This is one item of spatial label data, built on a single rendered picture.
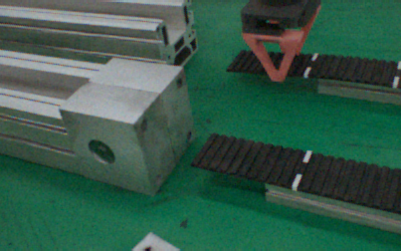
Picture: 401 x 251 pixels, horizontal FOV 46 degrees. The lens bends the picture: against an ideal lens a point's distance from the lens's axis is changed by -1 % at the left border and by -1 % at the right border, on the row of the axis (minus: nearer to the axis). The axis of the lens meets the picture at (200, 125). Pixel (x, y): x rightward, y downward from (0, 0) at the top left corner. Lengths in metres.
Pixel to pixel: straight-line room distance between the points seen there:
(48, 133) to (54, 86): 0.09
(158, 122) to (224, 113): 0.13
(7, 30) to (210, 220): 0.48
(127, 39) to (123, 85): 0.18
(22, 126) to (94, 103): 0.11
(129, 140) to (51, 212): 0.12
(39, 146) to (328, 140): 0.32
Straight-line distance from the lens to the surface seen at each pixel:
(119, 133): 0.45
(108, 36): 0.68
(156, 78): 0.49
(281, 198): 0.46
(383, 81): 0.57
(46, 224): 0.51
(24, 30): 0.78
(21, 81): 0.64
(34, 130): 0.54
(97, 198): 0.51
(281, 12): 0.53
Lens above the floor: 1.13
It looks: 37 degrees down
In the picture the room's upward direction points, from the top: 10 degrees counter-clockwise
